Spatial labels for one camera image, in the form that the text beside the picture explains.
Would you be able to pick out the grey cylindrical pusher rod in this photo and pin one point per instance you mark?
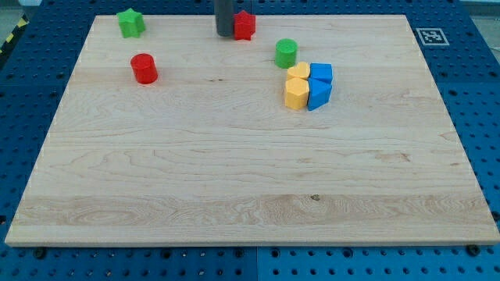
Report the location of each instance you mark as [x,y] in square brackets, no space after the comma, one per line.
[224,16]

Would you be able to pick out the yellow hexagon block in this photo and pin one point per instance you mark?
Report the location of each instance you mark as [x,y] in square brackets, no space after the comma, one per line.
[296,93]

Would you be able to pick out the blue triangle block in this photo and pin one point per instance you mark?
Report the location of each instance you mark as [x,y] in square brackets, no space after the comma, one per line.
[319,93]

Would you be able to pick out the red star block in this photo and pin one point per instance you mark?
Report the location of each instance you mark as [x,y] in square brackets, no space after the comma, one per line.
[244,26]

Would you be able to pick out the green cylinder block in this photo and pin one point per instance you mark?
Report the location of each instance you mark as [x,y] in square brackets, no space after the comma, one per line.
[286,53]

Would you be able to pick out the green star block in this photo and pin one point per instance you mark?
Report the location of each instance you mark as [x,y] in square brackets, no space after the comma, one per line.
[131,23]

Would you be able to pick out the red cylinder block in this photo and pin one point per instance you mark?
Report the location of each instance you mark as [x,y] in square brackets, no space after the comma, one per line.
[143,66]

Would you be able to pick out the yellow heart block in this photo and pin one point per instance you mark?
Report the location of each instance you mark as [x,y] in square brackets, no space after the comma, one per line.
[301,70]

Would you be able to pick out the blue cube block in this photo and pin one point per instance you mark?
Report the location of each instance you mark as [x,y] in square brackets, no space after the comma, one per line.
[322,72]

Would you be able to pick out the light wooden board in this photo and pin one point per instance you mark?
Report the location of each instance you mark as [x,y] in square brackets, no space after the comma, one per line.
[209,155]

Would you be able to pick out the white fiducial marker tag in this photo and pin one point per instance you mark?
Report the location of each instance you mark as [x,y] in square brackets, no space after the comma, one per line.
[430,36]

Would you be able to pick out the black bolt front left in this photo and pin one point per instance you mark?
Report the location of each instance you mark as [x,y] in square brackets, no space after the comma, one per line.
[39,252]

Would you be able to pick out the black bolt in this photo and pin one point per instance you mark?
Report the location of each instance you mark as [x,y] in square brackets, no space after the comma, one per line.
[39,252]
[473,250]

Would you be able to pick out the black bolt front right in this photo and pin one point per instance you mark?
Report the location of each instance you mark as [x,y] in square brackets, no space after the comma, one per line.
[473,250]

